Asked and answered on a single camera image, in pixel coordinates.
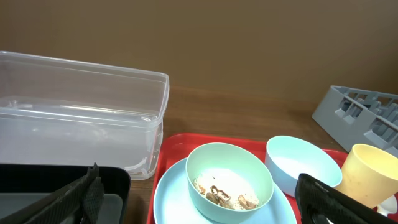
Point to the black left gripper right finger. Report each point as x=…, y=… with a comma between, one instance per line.
x=319, y=203

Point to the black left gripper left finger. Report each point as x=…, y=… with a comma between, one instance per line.
x=80, y=200

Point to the light blue bowl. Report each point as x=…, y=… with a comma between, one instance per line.
x=287, y=157

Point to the yellow cup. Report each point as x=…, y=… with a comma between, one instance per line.
x=369, y=175

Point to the green bowl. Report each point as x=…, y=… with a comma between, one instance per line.
x=227, y=159

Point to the black waste tray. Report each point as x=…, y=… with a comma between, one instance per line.
x=22, y=185

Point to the grey dishwasher rack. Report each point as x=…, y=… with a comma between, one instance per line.
x=352, y=116

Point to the clear plastic waste bin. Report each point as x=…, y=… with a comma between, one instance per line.
x=65, y=112

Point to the white plastic spoon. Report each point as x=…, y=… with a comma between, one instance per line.
x=387, y=207

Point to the light blue plate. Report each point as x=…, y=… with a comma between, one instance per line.
x=173, y=205

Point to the red serving tray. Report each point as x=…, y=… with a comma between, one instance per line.
x=178, y=147

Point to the rice and food scraps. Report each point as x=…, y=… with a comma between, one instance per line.
x=228, y=191

